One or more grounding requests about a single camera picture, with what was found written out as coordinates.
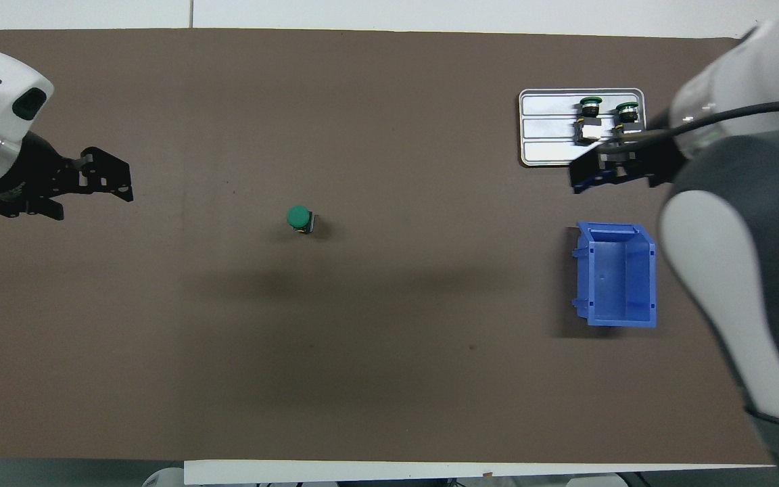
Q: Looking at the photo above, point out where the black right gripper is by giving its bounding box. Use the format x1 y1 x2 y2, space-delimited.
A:
569 132 688 195

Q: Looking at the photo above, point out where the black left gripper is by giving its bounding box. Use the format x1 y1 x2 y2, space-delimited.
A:
0 131 135 221

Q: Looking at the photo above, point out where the green push button switch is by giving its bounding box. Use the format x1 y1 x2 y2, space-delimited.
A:
614 101 646 146
286 205 316 236
573 97 603 145

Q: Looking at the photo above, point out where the silver metal tray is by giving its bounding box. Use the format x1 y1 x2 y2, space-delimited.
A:
518 88 649 168

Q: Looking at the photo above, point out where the blue plastic storage bin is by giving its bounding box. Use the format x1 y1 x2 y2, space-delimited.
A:
571 222 657 329

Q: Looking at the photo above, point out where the brown table mat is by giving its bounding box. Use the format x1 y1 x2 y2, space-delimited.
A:
0 28 779 466

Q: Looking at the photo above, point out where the white round object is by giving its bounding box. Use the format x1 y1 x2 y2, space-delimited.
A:
143 465 185 487

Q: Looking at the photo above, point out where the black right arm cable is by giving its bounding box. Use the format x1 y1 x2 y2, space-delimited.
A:
599 100 779 148

